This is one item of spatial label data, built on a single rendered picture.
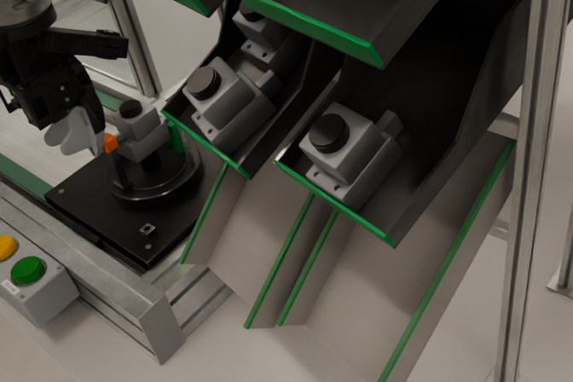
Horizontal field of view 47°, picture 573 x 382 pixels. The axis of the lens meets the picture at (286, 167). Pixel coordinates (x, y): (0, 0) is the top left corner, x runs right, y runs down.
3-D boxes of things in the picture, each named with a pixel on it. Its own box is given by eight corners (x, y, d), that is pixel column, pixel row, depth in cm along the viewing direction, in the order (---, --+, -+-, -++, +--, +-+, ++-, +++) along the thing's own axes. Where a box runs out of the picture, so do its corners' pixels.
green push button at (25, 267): (26, 293, 84) (20, 283, 83) (10, 280, 86) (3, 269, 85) (52, 273, 86) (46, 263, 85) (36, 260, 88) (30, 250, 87)
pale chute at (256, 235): (274, 328, 70) (245, 329, 66) (206, 263, 78) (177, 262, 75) (395, 89, 65) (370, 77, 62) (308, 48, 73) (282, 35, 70)
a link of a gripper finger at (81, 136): (67, 176, 83) (38, 118, 77) (104, 149, 86) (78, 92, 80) (81, 184, 81) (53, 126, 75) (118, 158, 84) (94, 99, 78)
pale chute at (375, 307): (394, 405, 61) (367, 410, 58) (303, 322, 70) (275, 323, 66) (542, 136, 56) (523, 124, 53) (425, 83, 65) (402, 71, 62)
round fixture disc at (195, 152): (151, 223, 87) (146, 212, 86) (89, 186, 95) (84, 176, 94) (222, 163, 95) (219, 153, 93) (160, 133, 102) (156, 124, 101)
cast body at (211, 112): (228, 158, 60) (183, 118, 55) (207, 132, 63) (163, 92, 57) (294, 95, 60) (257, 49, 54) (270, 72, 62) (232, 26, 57)
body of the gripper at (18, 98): (9, 117, 78) (-38, 27, 71) (67, 80, 83) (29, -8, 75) (44, 136, 74) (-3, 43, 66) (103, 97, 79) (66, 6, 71)
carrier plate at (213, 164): (151, 274, 83) (146, 263, 82) (48, 204, 97) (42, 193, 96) (273, 165, 96) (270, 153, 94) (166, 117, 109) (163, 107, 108)
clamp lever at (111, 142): (120, 188, 89) (103, 143, 84) (112, 182, 90) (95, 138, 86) (141, 172, 91) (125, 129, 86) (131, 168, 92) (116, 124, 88)
